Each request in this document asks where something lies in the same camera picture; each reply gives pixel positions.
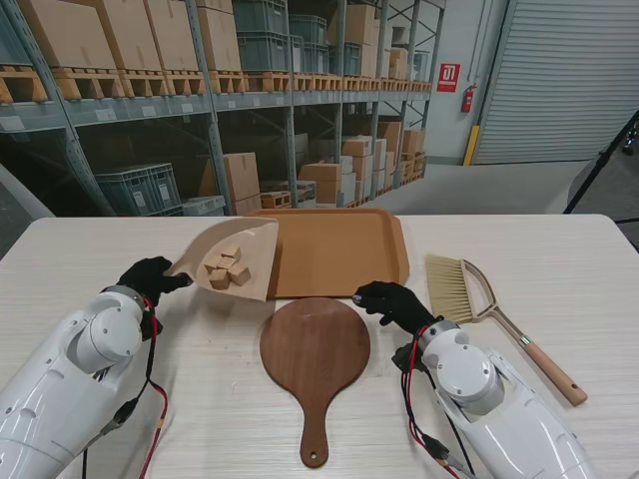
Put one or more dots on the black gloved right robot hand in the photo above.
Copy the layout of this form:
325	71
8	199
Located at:
399	304

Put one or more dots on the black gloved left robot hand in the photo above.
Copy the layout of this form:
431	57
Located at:
145	277

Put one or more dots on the small wood block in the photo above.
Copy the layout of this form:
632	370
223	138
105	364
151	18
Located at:
239	274
232	252
211	264
218	280
225	263

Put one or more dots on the beige plastic dustpan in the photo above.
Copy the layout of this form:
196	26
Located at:
259	244

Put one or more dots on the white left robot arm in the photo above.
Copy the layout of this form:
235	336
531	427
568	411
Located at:
50	389

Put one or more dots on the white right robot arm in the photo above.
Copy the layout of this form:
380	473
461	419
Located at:
509	429

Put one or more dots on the round dark wooden cutting board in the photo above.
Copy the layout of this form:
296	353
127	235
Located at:
314	379

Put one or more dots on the orange-brown plastic tray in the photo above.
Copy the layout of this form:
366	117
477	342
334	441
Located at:
339	249

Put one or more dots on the gray plastic crate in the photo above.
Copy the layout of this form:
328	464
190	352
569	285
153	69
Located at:
259	17
137	192
315	59
264	52
308	30

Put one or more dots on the large cardboard box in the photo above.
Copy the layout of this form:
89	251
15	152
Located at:
219	40
324	182
175	35
357	25
239	177
67	35
132	35

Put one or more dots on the gray metal shelving rack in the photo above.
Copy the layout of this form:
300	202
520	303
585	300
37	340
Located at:
218	144

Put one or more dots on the wooden pallet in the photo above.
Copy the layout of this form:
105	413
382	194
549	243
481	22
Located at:
87	82
275	199
142	82

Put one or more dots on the red fire extinguisher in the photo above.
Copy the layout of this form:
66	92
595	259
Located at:
467	100

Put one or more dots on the black tripod stand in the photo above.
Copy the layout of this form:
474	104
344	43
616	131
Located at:
594	172

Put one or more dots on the gray roller shutter door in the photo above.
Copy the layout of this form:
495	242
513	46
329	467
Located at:
559	80

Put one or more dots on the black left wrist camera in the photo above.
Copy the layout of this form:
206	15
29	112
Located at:
149	327

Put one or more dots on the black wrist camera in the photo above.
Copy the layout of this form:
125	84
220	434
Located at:
149	327
403	358

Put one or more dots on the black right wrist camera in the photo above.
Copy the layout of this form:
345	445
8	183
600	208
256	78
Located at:
403	358

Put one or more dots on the yellow corner guard post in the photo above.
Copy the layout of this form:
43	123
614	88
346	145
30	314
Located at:
470	145

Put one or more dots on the red wall sign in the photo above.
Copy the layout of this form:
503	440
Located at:
447	78

